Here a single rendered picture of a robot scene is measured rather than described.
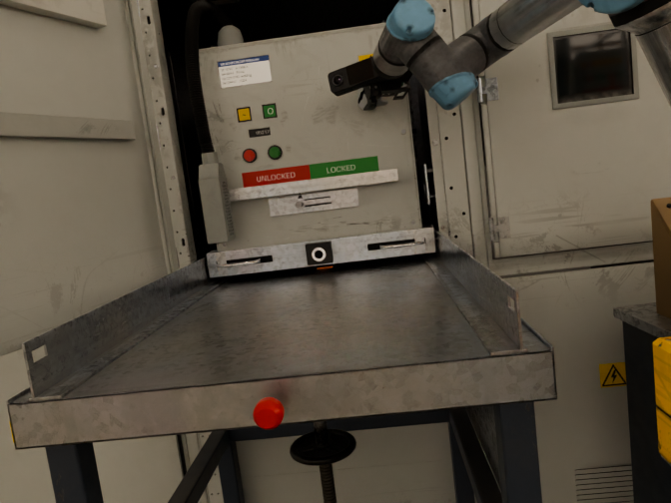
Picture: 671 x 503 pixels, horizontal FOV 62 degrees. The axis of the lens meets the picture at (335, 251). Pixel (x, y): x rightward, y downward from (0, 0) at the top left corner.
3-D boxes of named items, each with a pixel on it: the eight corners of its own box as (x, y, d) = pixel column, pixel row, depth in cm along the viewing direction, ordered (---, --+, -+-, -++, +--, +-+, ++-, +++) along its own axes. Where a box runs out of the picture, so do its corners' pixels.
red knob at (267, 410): (284, 431, 59) (280, 402, 58) (253, 434, 59) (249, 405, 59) (290, 414, 63) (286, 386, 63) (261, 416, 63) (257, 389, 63)
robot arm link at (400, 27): (415, 46, 92) (382, 7, 93) (397, 77, 103) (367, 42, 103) (449, 21, 94) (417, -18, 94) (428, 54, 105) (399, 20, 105)
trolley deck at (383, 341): (557, 399, 61) (553, 345, 60) (15, 449, 66) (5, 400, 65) (458, 284, 128) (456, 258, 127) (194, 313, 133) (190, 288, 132)
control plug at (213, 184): (229, 242, 123) (217, 162, 121) (207, 245, 124) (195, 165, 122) (237, 239, 131) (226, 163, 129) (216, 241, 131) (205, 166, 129)
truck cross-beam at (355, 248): (435, 252, 131) (433, 227, 130) (209, 277, 135) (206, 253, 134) (433, 250, 136) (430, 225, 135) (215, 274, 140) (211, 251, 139)
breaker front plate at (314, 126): (421, 235, 131) (399, 22, 125) (218, 257, 134) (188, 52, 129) (421, 234, 132) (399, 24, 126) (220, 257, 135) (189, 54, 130)
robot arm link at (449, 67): (500, 67, 98) (459, 19, 98) (459, 98, 93) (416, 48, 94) (477, 91, 105) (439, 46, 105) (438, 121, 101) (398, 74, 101)
